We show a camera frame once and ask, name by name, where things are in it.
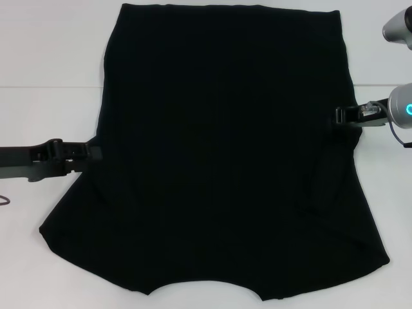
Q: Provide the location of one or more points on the black t-shirt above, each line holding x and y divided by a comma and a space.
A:
225, 128

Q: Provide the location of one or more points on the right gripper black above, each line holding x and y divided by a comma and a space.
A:
370, 119

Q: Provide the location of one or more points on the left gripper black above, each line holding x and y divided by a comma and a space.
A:
16, 161

